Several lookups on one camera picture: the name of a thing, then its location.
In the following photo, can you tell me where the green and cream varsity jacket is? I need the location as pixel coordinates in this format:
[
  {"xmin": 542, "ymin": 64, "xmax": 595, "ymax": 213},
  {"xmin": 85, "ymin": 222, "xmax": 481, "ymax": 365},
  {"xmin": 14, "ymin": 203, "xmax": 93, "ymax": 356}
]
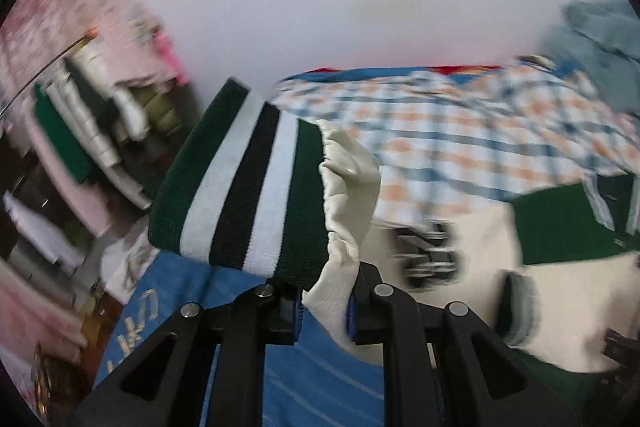
[{"xmin": 147, "ymin": 77, "xmax": 640, "ymax": 413}]

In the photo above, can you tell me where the clothes rack with hanging garments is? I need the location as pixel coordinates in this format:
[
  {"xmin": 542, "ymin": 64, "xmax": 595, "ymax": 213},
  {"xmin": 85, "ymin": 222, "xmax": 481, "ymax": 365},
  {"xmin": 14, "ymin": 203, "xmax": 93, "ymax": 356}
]
[{"xmin": 0, "ymin": 1, "xmax": 202, "ymax": 268}]

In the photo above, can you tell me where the blue striped bed sheet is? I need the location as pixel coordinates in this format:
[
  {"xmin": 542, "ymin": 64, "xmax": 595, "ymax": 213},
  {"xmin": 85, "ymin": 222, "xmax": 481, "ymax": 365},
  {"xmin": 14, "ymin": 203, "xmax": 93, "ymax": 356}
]
[{"xmin": 94, "ymin": 251, "xmax": 384, "ymax": 426}]

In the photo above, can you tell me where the plaid patterned quilt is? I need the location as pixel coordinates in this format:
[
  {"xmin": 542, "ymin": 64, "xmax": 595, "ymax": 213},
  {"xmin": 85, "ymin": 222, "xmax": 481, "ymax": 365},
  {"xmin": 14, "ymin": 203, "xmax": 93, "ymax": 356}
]
[{"xmin": 272, "ymin": 56, "xmax": 639, "ymax": 225}]

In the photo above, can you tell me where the grey-blue garment on bed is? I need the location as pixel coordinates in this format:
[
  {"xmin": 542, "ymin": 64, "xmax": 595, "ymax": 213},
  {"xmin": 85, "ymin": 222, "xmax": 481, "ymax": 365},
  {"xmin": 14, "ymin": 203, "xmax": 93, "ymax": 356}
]
[{"xmin": 540, "ymin": 1, "xmax": 639, "ymax": 115}]

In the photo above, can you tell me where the pink floral curtain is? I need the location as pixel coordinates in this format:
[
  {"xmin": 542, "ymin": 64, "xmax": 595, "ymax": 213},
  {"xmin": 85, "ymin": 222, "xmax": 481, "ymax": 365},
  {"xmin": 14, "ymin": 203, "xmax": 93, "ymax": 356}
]
[{"xmin": 1, "ymin": 0, "xmax": 103, "ymax": 102}]

